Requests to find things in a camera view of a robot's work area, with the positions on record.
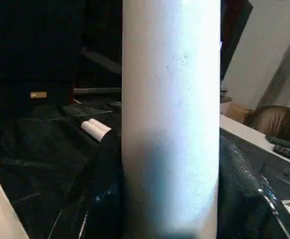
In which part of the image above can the brown woven basket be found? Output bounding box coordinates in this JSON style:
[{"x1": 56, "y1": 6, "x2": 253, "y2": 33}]
[{"x1": 244, "y1": 105, "x2": 290, "y2": 140}]

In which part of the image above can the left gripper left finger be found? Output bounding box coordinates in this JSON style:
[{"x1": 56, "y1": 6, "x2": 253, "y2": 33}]
[{"x1": 47, "y1": 133, "x2": 123, "y2": 239}]

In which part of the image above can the white flat board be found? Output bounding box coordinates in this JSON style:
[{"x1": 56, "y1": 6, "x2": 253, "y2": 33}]
[{"x1": 220, "y1": 114, "x2": 290, "y2": 165}]

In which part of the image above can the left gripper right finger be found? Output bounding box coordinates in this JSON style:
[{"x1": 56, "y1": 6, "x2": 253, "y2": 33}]
[{"x1": 216, "y1": 136, "x2": 290, "y2": 239}]

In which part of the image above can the black remote control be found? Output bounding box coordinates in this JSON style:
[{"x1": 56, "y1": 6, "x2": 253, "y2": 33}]
[{"x1": 266, "y1": 134, "x2": 290, "y2": 164}]

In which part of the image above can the black monitor bar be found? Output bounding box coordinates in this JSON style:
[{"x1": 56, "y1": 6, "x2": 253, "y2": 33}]
[{"x1": 73, "y1": 87, "x2": 122, "y2": 96}]

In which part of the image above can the white plastic table leg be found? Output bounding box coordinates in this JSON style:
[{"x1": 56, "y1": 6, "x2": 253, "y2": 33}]
[
  {"x1": 89, "y1": 118, "x2": 112, "y2": 140},
  {"x1": 121, "y1": 0, "x2": 222, "y2": 239},
  {"x1": 81, "y1": 120, "x2": 103, "y2": 142}
]

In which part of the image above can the black glossy mat cloth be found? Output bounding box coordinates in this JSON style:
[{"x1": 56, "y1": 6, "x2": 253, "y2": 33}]
[{"x1": 0, "y1": 99, "x2": 290, "y2": 239}]

